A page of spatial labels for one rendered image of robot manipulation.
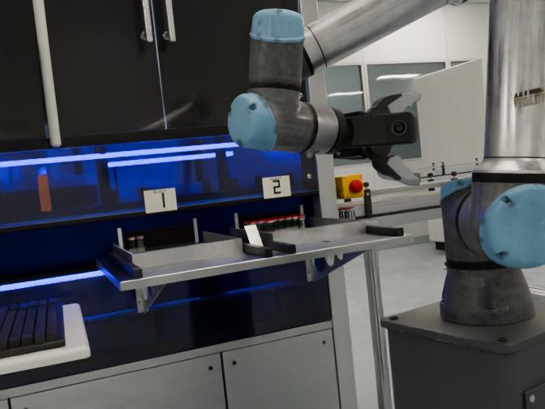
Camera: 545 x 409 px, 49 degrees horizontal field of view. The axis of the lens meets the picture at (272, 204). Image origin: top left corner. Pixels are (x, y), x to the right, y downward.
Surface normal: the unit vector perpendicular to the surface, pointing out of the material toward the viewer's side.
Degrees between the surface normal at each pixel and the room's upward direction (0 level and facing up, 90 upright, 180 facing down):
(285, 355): 90
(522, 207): 98
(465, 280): 72
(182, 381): 90
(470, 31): 90
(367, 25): 109
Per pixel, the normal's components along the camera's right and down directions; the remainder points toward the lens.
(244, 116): -0.82, -0.02
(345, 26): -0.03, -0.02
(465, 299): -0.71, -0.19
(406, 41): 0.37, 0.01
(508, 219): 0.04, 0.18
